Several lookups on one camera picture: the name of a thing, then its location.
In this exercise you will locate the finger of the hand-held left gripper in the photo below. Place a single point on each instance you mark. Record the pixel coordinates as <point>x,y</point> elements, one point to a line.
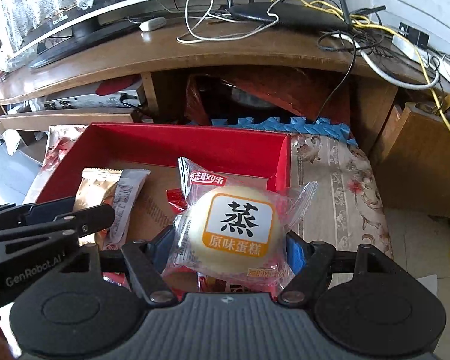
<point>90,217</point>
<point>48,212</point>

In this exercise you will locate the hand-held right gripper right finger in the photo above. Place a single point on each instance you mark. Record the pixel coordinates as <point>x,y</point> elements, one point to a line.
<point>295,252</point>

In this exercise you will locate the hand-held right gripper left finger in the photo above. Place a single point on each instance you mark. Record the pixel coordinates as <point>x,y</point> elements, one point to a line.
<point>164,245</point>

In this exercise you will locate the gold snack packet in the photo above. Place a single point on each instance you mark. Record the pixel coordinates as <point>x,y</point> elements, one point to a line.
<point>97,187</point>

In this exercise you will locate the silver snack packet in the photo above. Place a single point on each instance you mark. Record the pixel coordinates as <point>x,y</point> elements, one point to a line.
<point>129,202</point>

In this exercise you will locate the clear steamed cake packet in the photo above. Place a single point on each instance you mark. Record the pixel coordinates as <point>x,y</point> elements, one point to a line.
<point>240,228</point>

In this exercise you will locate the red cardboard box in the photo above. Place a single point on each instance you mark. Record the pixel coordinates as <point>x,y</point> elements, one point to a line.
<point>195,146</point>

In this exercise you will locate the shiny floral printed bag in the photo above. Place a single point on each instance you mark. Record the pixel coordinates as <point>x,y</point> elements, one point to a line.
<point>56,157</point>

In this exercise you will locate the floral beige blanket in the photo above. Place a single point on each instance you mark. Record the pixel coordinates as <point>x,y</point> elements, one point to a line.
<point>345,195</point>

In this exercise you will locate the silver audio receiver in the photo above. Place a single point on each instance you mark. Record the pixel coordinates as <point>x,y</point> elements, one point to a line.
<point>82,100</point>

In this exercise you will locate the blue foam mat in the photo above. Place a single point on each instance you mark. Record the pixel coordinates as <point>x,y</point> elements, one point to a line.
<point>285,125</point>

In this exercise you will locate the red paddle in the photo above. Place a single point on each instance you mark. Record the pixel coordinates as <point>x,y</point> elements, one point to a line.
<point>116,86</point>

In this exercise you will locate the white paper sheet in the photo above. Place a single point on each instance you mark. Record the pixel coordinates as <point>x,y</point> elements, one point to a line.
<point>427,285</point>

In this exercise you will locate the wooden side cabinet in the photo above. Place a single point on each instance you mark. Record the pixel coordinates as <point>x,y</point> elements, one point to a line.
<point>420,165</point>

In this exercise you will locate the red plastic bag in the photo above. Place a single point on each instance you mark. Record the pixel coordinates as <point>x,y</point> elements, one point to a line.
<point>315,97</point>

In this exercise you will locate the wooden television cabinet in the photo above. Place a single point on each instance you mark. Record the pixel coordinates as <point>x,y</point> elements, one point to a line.
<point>247,54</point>

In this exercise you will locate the small white dongle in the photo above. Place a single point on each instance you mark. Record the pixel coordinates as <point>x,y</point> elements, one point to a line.
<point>153,24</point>

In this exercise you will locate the black flat television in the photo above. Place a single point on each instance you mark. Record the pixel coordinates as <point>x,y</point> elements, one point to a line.
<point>108,11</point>

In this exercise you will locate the white lace cloth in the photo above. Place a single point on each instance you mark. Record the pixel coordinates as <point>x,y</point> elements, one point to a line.
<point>33,3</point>

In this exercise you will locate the white power strip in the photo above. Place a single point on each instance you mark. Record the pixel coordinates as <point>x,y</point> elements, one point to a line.
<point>408,48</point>

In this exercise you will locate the black router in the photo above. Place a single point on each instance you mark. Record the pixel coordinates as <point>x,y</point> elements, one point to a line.
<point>292,15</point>

